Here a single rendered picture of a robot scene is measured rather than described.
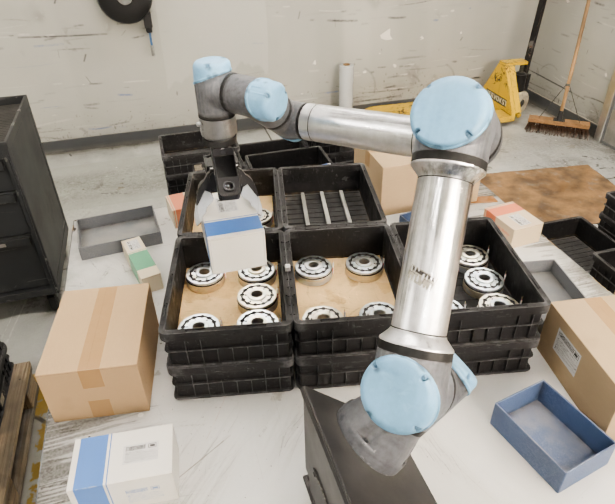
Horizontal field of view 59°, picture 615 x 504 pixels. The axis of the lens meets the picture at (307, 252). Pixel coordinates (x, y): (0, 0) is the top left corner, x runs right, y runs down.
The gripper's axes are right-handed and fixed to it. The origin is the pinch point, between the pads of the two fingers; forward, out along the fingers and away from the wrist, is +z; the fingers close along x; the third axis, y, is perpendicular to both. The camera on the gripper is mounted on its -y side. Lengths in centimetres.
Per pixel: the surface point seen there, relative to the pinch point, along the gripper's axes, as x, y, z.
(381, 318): -29.1, -21.3, 18.1
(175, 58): -6, 327, 46
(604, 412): -72, -48, 34
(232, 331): 3.7, -15.3, 18.6
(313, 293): -20.3, 3.4, 27.9
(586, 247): -173, 65, 83
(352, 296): -29.9, -0.8, 27.9
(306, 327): -12.4, -18.3, 19.1
